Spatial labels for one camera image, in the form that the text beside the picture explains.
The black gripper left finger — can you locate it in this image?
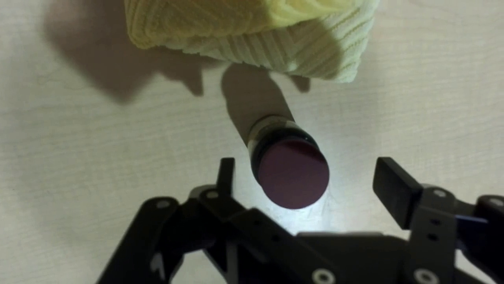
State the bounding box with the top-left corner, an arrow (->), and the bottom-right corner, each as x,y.
96,156 -> 340,284

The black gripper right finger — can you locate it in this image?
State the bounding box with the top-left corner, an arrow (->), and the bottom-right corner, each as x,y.
372,156 -> 504,284

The small brown glass bottle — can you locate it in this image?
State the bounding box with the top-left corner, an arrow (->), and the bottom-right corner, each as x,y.
246,115 -> 331,210

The yellow textured towel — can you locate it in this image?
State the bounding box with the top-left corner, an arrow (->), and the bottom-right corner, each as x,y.
123,0 -> 381,83

